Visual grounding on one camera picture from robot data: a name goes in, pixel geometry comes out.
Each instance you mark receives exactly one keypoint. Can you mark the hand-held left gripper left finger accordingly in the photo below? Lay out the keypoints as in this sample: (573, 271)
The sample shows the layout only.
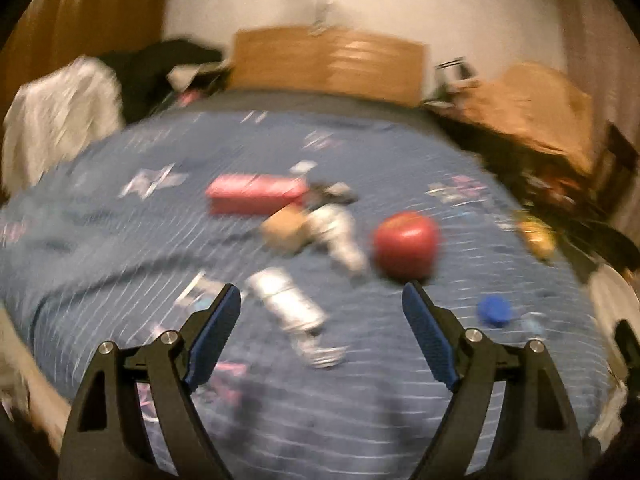
(220, 330)

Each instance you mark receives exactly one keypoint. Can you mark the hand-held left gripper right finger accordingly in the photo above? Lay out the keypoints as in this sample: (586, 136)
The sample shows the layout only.
(425, 335)

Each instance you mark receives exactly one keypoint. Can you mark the white plastic bottle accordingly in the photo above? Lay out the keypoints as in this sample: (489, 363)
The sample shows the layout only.
(287, 300)

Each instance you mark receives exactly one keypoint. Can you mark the blue bottle cap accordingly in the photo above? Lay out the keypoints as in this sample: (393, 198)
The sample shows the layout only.
(495, 311)

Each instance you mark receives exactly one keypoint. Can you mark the red apple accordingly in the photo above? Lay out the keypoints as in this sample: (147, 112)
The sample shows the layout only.
(405, 245)

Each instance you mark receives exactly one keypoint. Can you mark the blue printed blanket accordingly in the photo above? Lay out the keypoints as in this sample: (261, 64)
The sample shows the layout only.
(125, 260)

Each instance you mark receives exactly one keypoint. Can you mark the crumpled white packet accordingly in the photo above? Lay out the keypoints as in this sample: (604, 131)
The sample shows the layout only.
(340, 235)

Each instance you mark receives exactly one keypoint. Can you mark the red carton box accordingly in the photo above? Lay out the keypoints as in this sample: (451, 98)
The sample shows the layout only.
(250, 192)

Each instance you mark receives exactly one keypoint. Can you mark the gold foil wrapper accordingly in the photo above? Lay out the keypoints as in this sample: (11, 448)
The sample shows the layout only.
(537, 235)

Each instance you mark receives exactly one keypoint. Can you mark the small white scrap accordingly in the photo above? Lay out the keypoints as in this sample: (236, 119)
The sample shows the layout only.
(303, 167)

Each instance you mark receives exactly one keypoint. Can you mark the small white garment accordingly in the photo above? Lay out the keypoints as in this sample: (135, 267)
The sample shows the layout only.
(192, 75)

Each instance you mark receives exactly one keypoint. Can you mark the desk lamp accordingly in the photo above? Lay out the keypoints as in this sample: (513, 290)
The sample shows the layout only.
(457, 75)

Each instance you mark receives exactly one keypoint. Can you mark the white crumpled cloth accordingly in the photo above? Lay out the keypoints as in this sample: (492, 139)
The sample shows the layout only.
(60, 115)

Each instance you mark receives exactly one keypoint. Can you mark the black clothes pile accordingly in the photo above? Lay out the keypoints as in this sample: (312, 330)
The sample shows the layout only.
(160, 65)

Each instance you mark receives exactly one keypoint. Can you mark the wooden headboard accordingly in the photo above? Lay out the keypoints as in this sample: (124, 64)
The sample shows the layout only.
(325, 60)

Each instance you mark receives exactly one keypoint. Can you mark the beige curtain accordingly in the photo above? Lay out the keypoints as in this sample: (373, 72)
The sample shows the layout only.
(600, 50)

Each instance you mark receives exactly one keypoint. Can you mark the wooden wardrobe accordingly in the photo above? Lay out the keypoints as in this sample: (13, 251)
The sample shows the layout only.
(85, 15)

